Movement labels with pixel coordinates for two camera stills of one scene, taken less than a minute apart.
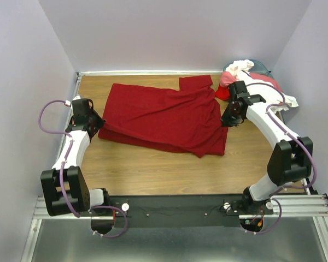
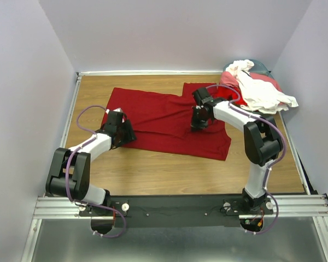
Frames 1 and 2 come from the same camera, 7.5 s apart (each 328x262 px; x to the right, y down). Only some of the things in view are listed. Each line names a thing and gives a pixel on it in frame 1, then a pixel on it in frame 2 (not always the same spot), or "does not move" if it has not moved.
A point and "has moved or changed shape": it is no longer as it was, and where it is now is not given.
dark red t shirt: [185, 117] has moved or changed shape
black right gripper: [226, 121] to [193, 123]
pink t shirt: [227, 78] does not move
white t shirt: [274, 99] does not move
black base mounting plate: [179, 210] does not move
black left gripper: [100, 120] to [130, 135]
